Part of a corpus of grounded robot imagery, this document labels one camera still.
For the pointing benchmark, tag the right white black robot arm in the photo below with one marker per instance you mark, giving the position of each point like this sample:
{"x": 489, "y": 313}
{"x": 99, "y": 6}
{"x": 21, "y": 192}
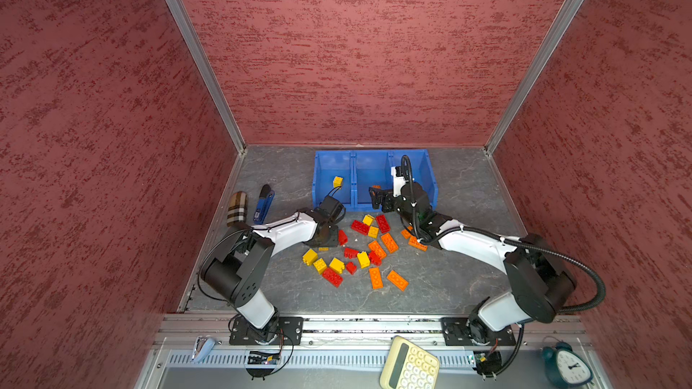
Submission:
{"x": 539, "y": 283}

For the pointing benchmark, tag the red lego long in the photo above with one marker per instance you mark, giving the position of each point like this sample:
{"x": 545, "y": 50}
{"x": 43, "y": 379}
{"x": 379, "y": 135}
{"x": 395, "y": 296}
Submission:
{"x": 383, "y": 224}
{"x": 332, "y": 277}

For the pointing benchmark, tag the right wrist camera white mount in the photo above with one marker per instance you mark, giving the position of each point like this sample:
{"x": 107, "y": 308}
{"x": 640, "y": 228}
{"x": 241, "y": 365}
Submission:
{"x": 398, "y": 180}

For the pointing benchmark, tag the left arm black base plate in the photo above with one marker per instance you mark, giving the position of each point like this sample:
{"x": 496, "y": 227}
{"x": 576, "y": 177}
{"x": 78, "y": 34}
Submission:
{"x": 281, "y": 330}

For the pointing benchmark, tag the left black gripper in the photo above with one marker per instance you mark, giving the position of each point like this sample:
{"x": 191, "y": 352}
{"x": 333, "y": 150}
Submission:
{"x": 332, "y": 242}

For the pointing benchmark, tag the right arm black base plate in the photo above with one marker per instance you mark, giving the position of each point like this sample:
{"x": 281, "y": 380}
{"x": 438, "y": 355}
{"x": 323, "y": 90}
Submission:
{"x": 458, "y": 331}

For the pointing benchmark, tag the cream calculator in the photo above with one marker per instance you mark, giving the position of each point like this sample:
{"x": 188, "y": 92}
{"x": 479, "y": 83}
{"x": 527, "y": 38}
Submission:
{"x": 408, "y": 366}

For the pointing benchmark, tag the plaid brown glasses case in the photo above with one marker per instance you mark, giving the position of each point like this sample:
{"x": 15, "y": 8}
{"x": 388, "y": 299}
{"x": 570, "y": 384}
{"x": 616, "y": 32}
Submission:
{"x": 237, "y": 211}

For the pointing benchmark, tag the blue three-compartment bin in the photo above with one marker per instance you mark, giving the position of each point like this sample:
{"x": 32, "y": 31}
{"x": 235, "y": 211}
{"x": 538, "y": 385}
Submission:
{"x": 360, "y": 169}

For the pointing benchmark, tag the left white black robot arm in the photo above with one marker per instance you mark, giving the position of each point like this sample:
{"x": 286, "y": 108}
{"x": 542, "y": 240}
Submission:
{"x": 236, "y": 266}

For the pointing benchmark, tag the dark green alarm clock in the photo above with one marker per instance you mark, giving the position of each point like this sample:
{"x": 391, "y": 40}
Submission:
{"x": 564, "y": 368}

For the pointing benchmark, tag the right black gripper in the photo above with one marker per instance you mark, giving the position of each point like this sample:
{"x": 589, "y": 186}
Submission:
{"x": 377, "y": 200}

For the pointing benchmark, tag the red lego small bottom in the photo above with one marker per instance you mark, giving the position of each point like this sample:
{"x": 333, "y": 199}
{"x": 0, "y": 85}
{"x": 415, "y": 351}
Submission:
{"x": 351, "y": 268}

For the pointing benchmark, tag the red lego top long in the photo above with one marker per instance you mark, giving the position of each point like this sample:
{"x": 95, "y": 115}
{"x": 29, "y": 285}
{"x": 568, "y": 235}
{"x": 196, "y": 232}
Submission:
{"x": 383, "y": 224}

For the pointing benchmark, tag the small clear plastic piece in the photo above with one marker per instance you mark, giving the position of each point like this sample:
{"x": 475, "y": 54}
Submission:
{"x": 203, "y": 346}

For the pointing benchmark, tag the red lego long bottom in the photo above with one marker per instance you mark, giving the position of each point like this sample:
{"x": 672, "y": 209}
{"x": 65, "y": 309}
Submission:
{"x": 332, "y": 277}

